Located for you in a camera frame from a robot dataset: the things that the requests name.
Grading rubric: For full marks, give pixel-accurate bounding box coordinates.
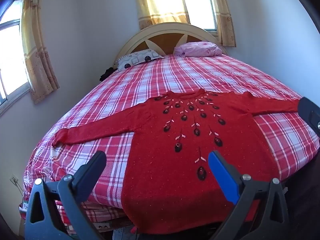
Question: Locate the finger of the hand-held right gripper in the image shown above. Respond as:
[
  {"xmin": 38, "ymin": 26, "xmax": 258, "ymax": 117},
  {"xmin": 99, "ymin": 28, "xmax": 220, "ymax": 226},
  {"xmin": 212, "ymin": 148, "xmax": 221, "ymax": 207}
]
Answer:
[{"xmin": 297, "ymin": 97, "xmax": 320, "ymax": 133}]

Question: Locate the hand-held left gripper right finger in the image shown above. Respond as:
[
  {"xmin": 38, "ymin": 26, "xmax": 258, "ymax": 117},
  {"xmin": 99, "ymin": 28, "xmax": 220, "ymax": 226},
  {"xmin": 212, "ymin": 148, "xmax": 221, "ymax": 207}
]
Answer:
[{"xmin": 208, "ymin": 151, "xmax": 294, "ymax": 240}]

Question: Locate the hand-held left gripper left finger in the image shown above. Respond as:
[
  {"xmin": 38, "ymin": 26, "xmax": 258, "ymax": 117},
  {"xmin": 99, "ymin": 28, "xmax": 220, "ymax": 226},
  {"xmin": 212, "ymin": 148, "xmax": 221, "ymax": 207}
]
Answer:
[{"xmin": 24, "ymin": 151, "xmax": 108, "ymax": 240}]

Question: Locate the red knitted sweater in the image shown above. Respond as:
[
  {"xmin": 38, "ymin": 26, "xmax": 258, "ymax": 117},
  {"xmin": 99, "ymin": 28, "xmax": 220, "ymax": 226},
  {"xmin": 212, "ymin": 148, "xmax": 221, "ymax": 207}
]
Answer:
[{"xmin": 54, "ymin": 89, "xmax": 302, "ymax": 235}]

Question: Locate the dark cloth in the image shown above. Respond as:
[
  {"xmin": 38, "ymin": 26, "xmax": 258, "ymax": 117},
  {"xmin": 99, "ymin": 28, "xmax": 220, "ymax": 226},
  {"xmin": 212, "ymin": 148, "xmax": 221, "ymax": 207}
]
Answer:
[{"xmin": 99, "ymin": 67, "xmax": 118, "ymax": 82}]

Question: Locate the red plaid blanket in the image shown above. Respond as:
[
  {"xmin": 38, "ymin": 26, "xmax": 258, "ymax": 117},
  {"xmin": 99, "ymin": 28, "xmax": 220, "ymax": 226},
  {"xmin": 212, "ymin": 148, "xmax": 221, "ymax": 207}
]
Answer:
[{"xmin": 19, "ymin": 54, "xmax": 320, "ymax": 230}]

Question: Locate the white patterned pillow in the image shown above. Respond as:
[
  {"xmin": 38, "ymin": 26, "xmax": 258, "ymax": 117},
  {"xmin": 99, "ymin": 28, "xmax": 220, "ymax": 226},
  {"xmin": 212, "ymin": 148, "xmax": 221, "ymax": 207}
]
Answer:
[{"xmin": 114, "ymin": 49, "xmax": 165, "ymax": 72}]

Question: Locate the yellow patterned curtain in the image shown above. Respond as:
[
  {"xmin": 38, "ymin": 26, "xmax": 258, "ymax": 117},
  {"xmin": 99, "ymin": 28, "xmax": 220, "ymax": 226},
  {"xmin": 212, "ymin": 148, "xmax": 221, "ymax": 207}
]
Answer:
[
  {"xmin": 21, "ymin": 0, "xmax": 60, "ymax": 105},
  {"xmin": 209, "ymin": 0, "xmax": 237, "ymax": 47},
  {"xmin": 131, "ymin": 0, "xmax": 191, "ymax": 30}
]

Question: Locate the pink pillow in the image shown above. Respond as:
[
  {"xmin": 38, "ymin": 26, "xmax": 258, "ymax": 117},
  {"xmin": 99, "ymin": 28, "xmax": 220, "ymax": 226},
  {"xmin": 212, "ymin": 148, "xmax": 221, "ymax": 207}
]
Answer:
[{"xmin": 174, "ymin": 42, "xmax": 223, "ymax": 57}]

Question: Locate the cream wooden headboard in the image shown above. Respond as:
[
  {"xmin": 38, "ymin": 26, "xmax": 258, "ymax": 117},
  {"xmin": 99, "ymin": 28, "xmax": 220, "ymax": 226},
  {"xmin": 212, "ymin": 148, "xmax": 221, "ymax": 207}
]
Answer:
[{"xmin": 114, "ymin": 22, "xmax": 227, "ymax": 67}]

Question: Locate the side window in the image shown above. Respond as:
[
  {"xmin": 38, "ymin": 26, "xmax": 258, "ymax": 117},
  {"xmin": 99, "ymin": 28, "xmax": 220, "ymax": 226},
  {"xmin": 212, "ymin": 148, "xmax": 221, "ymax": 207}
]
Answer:
[{"xmin": 0, "ymin": 0, "xmax": 30, "ymax": 115}]

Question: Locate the window behind headboard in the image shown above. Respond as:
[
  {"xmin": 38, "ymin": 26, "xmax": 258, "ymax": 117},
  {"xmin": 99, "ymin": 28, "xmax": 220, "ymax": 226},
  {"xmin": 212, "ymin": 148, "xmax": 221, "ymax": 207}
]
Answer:
[{"xmin": 180, "ymin": 0, "xmax": 219, "ymax": 33}]

